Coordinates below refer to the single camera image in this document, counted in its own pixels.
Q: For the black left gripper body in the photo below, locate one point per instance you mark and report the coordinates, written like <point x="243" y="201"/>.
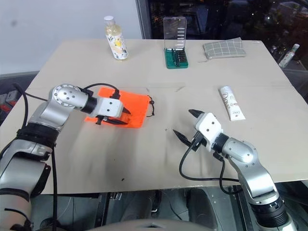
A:
<point x="100" y="119"/>

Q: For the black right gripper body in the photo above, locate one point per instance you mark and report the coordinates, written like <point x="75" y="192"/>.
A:
<point x="198" y="142"/>

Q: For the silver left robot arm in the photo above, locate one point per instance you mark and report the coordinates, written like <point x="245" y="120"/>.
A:
<point x="63" y="96"/>

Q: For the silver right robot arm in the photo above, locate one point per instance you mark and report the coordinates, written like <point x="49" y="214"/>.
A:
<point x="243" y="149"/>

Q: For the white squeeze tube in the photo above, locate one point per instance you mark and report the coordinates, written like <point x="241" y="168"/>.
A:
<point x="231" y="102"/>

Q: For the grey checked fabric pouch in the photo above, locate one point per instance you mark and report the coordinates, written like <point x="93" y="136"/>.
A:
<point x="225" y="49"/>

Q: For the beige table cover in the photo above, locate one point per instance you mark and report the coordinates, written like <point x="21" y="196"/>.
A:
<point x="154" y="79"/>

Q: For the green screwdriver bit case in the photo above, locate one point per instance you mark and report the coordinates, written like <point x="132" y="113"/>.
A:
<point x="176" y="56"/>

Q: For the clear bottle with yellow drink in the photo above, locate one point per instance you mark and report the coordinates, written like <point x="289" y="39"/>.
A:
<point x="116" y="43"/>

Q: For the small clear bottle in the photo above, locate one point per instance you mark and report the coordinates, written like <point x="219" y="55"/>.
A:
<point x="287" y="56"/>

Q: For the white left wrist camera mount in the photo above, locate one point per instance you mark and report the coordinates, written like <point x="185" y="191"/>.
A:
<point x="109" y="107"/>

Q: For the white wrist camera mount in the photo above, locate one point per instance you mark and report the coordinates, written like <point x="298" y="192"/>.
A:
<point x="209" y="128"/>
<point x="109" y="107"/>

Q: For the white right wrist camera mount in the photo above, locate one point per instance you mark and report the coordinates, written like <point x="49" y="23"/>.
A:
<point x="209" y="128"/>

